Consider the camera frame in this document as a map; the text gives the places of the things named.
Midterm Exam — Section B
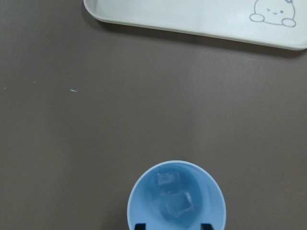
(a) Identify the clear ice cube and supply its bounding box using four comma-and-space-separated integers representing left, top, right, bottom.
159, 190, 195, 219
157, 172, 180, 186

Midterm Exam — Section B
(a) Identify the light blue cup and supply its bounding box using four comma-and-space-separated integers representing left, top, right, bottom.
127, 161, 226, 230

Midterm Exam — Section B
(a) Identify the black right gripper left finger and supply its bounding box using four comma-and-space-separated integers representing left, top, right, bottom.
134, 223, 146, 230

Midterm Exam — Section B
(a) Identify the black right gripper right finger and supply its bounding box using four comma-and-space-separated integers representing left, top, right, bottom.
201, 223, 213, 230

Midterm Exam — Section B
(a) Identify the white rabbit tray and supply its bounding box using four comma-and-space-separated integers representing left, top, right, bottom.
84, 0, 307, 50

